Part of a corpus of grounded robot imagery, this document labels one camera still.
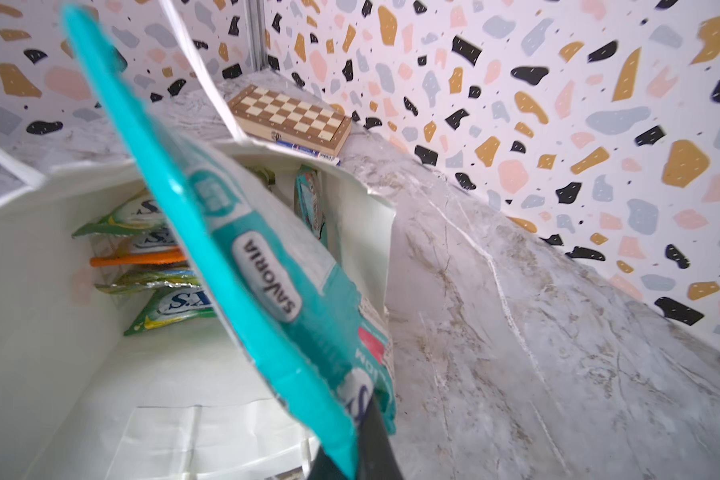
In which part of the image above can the green Fox's packet in bag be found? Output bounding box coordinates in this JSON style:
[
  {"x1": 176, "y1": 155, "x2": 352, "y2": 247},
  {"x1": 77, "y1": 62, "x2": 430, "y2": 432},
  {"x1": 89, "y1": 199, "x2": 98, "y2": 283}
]
[{"x1": 95, "y1": 266, "x2": 201, "y2": 295}]

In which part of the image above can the blue white marker pen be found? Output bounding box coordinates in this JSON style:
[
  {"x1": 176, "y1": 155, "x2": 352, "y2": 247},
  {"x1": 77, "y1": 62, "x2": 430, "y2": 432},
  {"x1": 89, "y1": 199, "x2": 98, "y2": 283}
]
[{"x1": 275, "y1": 140, "x2": 340, "y2": 166}]

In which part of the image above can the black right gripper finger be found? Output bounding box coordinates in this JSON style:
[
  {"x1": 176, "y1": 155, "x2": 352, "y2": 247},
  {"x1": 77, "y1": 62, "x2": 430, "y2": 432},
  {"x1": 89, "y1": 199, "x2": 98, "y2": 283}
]
[{"x1": 307, "y1": 399, "x2": 404, "y2": 480}]

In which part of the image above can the orange edged snack packet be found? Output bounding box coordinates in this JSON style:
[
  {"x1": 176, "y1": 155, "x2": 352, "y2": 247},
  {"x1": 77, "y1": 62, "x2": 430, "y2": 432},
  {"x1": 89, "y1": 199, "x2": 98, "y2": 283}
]
[{"x1": 89, "y1": 248, "x2": 187, "y2": 268}]

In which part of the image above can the green yellow Fox's candy packet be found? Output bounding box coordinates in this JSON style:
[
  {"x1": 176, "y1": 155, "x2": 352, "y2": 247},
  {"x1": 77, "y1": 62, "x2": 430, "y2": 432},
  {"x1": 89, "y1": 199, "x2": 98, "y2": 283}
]
[{"x1": 72, "y1": 189, "x2": 166, "y2": 238}]

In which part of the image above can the teal Fox's candy packet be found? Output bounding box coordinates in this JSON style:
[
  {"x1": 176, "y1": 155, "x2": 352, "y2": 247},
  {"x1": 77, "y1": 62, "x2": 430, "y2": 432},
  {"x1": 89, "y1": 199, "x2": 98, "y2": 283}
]
[
  {"x1": 294, "y1": 165, "x2": 328, "y2": 247},
  {"x1": 62, "y1": 2, "x2": 397, "y2": 479}
]

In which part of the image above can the wooden chessboard box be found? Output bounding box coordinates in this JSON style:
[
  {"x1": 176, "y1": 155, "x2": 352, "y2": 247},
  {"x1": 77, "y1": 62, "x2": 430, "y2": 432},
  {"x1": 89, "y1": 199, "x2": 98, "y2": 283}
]
[{"x1": 227, "y1": 85, "x2": 352, "y2": 156}]

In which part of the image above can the aluminium corner post left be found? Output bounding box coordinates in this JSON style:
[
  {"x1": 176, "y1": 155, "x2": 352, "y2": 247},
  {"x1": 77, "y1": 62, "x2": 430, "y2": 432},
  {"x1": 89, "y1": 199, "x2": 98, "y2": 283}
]
[{"x1": 245, "y1": 0, "x2": 268, "y2": 71}]

